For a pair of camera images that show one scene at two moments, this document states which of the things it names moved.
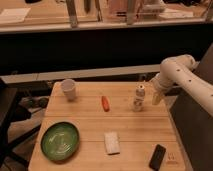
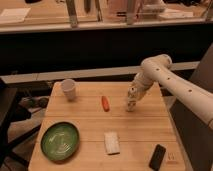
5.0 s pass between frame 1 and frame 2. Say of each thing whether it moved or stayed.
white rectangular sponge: stayed
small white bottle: moved
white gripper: moved
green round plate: stayed
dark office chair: stayed
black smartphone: stayed
